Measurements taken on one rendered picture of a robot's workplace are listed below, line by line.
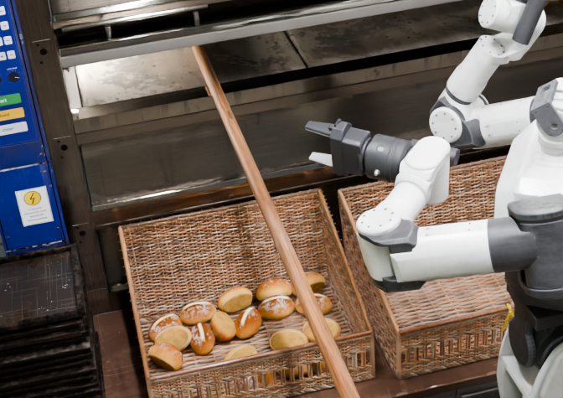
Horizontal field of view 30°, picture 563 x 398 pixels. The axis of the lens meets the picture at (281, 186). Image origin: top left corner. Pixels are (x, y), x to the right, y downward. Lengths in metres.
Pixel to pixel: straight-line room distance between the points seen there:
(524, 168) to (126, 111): 1.11
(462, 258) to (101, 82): 1.32
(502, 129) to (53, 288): 1.10
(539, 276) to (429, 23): 1.33
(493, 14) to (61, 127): 1.10
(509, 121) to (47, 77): 1.09
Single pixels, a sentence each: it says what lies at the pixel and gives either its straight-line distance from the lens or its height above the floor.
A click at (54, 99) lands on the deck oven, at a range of 2.58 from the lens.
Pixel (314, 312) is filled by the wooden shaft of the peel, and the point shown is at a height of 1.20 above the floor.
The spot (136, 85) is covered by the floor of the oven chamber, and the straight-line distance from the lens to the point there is 2.72.
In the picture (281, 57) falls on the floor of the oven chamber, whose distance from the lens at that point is 2.78.
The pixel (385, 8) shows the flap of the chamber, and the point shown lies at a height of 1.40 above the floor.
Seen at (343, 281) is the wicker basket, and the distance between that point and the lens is 2.73.
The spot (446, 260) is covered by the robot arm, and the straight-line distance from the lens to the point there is 1.75.
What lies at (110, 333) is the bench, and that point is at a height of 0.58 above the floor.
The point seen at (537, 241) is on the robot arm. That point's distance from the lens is 1.73.
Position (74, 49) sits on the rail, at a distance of 2.37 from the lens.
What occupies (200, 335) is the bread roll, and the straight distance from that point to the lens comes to 2.71.
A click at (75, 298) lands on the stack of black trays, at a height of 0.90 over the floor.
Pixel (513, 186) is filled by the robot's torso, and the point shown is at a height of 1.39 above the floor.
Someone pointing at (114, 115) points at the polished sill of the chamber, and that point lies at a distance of 2.61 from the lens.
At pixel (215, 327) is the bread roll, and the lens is 2.72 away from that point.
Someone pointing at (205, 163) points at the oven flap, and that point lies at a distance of 2.71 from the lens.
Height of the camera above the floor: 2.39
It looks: 33 degrees down
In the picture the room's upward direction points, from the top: 5 degrees counter-clockwise
